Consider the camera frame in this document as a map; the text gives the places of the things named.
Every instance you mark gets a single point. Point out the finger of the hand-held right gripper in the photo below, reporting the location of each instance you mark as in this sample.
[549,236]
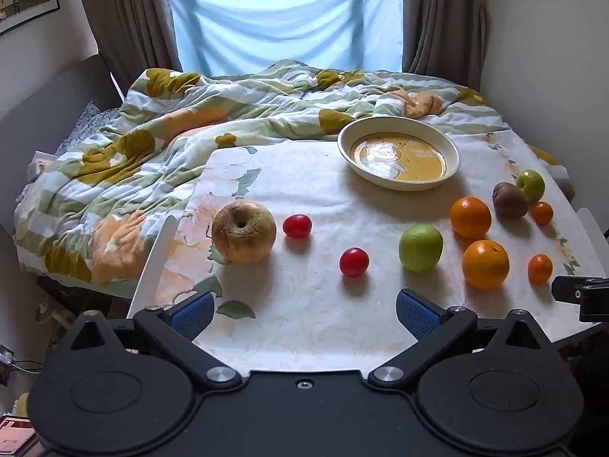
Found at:
[566,290]

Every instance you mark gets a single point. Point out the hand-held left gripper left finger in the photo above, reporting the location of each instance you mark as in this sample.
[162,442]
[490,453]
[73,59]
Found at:
[192,316]

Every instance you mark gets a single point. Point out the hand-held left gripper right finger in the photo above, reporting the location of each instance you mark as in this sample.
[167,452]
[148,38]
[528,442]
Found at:
[418,314]

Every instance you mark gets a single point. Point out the small tangerine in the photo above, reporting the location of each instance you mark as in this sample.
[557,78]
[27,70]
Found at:
[540,269]
[543,213]

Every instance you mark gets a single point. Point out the large green apple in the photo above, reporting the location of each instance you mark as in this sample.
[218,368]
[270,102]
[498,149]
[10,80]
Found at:
[421,248]

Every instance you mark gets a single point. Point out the red cherry tomato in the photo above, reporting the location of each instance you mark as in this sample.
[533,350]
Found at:
[354,263]
[297,226]

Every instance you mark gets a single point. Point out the orange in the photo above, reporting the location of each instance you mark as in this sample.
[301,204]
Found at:
[486,265]
[471,218]

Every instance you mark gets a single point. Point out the wrinkled yellow apple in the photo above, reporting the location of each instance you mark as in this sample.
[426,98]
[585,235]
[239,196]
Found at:
[243,233]

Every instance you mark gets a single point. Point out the brown kiwi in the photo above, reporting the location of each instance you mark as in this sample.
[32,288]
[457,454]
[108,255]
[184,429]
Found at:
[510,201]

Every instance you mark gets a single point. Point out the cream yellow ceramic bowl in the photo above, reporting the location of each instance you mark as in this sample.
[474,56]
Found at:
[399,157]

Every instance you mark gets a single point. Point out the white wooden slat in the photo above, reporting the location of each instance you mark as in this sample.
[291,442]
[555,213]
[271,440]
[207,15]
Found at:
[154,262]

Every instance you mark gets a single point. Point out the small green apple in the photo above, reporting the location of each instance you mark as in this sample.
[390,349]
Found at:
[531,184]

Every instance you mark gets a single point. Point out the floral striped blanket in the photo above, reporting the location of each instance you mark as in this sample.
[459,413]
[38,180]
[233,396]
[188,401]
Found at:
[142,152]

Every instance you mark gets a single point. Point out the stack of books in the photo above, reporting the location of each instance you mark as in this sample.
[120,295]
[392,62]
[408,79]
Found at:
[14,433]

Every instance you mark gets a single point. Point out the grey bed headboard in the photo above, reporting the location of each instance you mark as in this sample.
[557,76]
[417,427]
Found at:
[47,100]

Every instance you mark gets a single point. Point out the grey-brown curtain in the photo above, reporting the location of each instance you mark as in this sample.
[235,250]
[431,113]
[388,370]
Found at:
[442,19]
[128,19]

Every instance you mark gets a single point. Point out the light blue window cloth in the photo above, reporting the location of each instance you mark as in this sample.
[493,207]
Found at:
[285,24]

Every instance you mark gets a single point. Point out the dark bed frame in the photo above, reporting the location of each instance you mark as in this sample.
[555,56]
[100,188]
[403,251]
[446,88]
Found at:
[81,295]

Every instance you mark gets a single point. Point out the wall socket with plug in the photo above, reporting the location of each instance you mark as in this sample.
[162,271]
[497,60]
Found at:
[4,359]

